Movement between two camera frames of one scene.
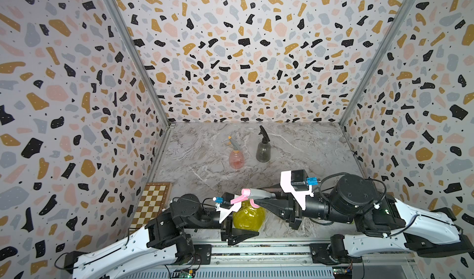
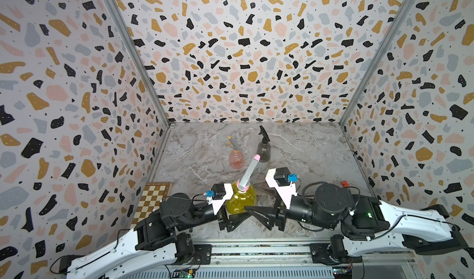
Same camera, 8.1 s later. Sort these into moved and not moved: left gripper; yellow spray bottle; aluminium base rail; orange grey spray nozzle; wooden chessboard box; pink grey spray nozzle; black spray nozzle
Moved: yellow spray bottle; left gripper; pink grey spray nozzle
Not moved: aluminium base rail; orange grey spray nozzle; black spray nozzle; wooden chessboard box
